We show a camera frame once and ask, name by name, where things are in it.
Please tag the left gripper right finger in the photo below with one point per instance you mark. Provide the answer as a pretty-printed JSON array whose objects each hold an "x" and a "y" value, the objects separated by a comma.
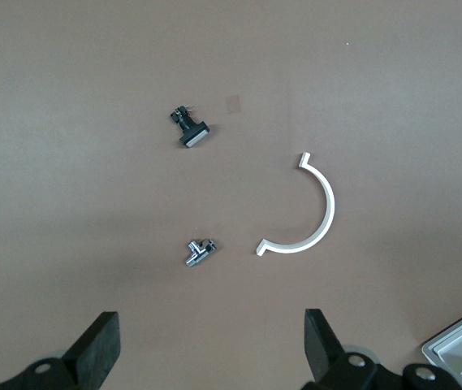
[{"x": 320, "y": 345}]

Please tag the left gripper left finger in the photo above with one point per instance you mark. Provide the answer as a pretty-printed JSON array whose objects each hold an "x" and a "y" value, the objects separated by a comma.
[{"x": 96, "y": 345}]

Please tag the white drawer cabinet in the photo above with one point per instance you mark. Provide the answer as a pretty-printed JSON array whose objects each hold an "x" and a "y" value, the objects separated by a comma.
[{"x": 458, "y": 345}]

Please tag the chrome tee fitting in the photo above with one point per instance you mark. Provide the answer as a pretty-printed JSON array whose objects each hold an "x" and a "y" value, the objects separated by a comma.
[{"x": 198, "y": 252}]

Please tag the clear tape patch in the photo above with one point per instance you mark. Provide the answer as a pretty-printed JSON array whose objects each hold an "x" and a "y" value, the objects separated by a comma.
[{"x": 232, "y": 104}]

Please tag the white semicircular bracket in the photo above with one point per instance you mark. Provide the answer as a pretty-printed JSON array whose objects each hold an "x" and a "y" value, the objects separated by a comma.
[{"x": 329, "y": 203}]

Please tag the black grey-capped push switch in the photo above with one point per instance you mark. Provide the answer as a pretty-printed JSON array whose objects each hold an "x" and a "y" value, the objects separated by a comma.
[{"x": 192, "y": 134}]

